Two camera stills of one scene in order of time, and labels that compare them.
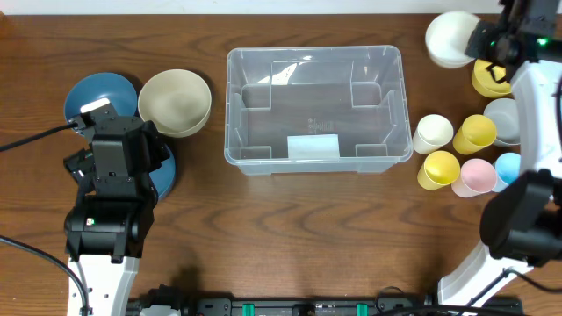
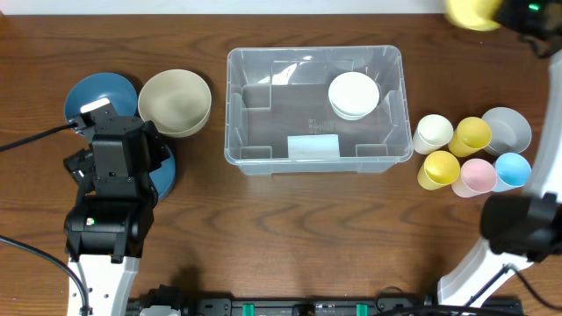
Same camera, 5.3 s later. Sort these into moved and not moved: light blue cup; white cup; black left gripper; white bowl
Moved: white bowl
Not moved: light blue cup; black left gripper; white cup
